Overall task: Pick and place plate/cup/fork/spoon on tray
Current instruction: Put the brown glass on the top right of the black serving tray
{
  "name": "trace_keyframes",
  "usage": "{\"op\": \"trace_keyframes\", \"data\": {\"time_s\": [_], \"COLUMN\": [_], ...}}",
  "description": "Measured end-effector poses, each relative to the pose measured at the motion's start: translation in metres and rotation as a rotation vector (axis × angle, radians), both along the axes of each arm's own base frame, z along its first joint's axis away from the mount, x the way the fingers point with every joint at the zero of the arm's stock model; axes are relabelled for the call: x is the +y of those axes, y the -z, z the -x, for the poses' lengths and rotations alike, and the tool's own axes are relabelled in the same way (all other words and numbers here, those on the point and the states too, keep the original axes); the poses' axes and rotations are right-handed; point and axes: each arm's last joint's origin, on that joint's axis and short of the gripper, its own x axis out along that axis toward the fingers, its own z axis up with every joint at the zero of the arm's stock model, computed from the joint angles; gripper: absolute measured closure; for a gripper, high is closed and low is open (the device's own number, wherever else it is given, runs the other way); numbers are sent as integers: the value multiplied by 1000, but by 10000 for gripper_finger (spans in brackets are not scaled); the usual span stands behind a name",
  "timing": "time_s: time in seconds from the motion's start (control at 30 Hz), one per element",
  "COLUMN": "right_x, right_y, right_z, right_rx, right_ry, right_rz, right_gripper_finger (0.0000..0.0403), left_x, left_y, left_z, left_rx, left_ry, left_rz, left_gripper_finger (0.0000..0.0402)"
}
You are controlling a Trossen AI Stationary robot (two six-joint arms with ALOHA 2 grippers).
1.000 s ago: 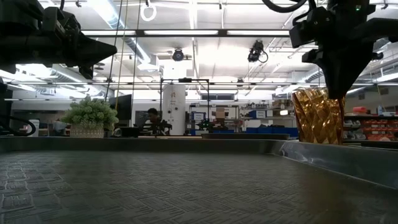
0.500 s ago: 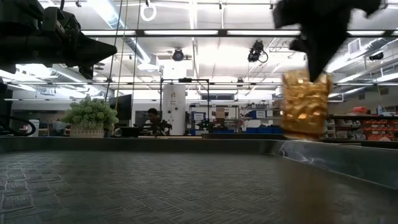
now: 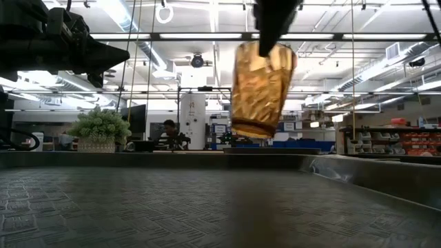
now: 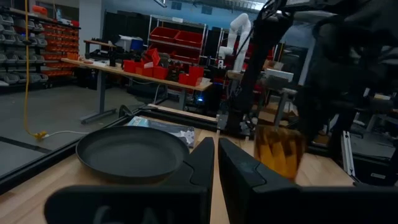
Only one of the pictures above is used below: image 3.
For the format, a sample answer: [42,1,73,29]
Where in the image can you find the green plant in woven basket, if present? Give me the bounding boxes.
[67,105,132,154]

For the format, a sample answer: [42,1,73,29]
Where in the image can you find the black overhead frame beam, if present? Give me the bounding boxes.
[90,31,441,43]

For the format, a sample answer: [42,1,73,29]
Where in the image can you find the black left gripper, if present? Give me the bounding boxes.
[0,0,131,89]

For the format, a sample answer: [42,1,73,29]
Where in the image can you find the black monitor screen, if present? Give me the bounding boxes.
[120,104,147,134]

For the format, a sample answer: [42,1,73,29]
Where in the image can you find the amber textured plastic cup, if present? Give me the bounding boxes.
[230,41,298,140]

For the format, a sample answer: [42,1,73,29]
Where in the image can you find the black looped cable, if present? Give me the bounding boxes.
[0,126,41,152]

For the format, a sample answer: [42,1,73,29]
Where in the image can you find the round ceiling dome camera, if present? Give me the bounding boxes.
[190,53,205,69]

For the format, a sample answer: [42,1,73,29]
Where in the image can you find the person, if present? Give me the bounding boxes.
[156,118,191,150]

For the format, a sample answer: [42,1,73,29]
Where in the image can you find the white hanging ring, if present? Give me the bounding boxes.
[155,2,174,25]

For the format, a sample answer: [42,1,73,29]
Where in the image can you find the shelf with red bins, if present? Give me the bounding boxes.
[338,118,441,158]

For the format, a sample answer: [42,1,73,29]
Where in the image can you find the black ceiling-mounted device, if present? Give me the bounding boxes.
[408,56,427,68]

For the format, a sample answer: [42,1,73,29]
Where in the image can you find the dark grey textured tray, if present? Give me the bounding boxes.
[0,150,441,248]

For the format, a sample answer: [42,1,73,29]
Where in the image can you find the yellow vertical pole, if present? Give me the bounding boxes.
[350,0,357,142]

